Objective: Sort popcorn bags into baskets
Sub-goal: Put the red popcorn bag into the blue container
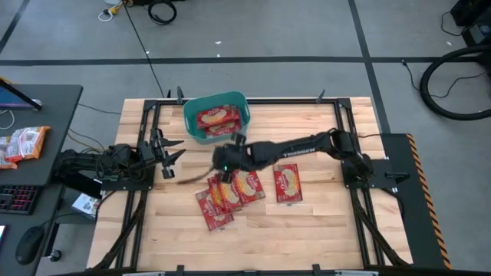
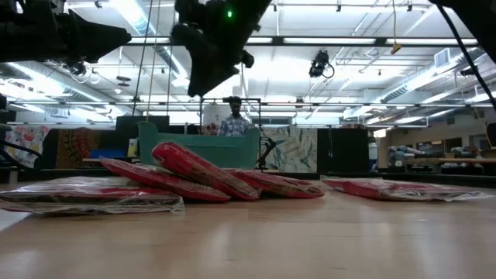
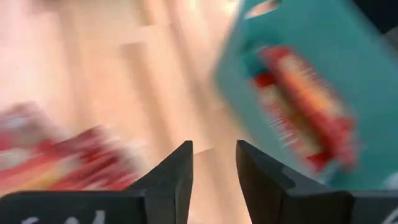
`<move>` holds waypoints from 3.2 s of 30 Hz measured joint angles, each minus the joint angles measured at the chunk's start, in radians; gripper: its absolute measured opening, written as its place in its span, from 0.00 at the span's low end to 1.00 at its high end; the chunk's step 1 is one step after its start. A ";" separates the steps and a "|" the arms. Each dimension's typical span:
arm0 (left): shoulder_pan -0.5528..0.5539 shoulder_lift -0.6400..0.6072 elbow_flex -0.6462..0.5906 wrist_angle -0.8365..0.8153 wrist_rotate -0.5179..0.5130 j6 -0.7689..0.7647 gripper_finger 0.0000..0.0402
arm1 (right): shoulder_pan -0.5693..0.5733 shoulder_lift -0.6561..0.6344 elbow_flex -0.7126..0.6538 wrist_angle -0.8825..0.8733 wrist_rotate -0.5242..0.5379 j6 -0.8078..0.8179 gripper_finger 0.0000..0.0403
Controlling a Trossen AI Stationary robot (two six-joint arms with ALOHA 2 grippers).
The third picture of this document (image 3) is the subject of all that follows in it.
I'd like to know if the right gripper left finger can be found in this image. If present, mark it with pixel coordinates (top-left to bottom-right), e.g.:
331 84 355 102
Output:
127 140 195 224

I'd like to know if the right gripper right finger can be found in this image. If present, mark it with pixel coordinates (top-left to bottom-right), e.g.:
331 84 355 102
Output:
235 139 356 224

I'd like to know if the red popcorn bag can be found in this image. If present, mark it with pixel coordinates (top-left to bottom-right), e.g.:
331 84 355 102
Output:
251 45 359 174
0 125 141 197

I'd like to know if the teal plastic basket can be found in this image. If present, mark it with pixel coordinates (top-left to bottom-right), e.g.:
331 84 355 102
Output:
212 0 398 191

